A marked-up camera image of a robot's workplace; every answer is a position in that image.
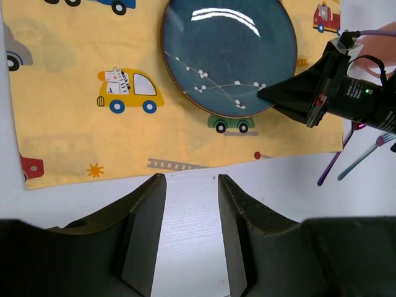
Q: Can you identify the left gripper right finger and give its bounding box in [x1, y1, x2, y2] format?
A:
[218, 174, 395, 296]

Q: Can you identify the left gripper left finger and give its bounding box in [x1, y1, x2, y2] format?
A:
[1, 174, 166, 296]

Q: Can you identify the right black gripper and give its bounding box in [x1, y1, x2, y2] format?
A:
[257, 40, 395, 134]

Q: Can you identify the purple metallic spoon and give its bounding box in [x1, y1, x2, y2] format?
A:
[317, 122, 366, 186]

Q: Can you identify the dark blue ceramic plate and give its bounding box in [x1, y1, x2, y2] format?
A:
[161, 1, 297, 118]

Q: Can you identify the yellow car-print placemat cloth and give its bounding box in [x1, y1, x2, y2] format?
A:
[1, 1, 343, 189]

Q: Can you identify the iridescent metallic fork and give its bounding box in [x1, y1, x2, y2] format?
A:
[337, 132, 395, 181]

